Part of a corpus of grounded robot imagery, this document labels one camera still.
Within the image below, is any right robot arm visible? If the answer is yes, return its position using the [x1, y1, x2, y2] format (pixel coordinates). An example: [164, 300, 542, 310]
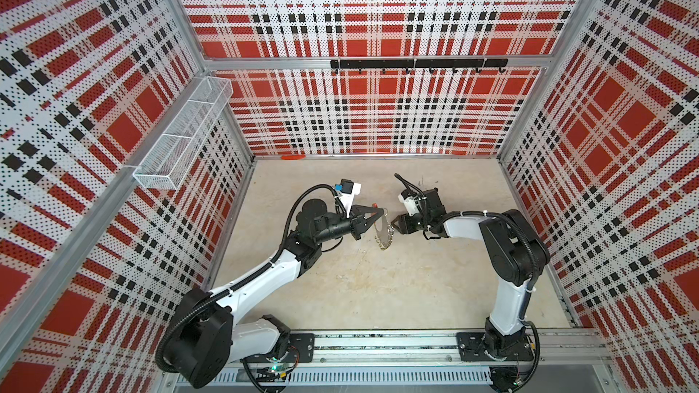
[391, 187, 550, 361]

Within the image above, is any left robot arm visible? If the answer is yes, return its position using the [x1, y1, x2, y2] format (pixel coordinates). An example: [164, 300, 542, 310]
[155, 199, 384, 389]

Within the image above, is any black hook rail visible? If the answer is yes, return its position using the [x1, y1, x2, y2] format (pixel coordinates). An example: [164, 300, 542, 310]
[329, 58, 509, 71]

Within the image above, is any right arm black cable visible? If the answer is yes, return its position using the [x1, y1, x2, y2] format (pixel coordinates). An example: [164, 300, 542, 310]
[394, 173, 424, 200]

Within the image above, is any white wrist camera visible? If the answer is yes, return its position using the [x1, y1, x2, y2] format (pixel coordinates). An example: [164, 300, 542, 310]
[398, 193, 422, 217]
[335, 179, 362, 218]

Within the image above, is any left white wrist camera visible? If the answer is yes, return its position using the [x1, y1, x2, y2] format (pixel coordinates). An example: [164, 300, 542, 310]
[335, 179, 362, 218]

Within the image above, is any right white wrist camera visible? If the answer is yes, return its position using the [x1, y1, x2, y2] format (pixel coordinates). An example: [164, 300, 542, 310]
[398, 193, 422, 217]

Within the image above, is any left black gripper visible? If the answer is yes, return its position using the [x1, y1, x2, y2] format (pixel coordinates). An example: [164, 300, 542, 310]
[314, 205, 383, 244]

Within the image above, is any white wire mesh basket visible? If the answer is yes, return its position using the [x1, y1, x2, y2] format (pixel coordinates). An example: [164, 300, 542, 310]
[134, 76, 232, 190]

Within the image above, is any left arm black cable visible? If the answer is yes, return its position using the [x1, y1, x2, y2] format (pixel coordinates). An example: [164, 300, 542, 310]
[275, 183, 342, 263]

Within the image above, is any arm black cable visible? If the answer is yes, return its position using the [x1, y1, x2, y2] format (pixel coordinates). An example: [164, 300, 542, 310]
[275, 183, 342, 263]
[394, 173, 424, 200]

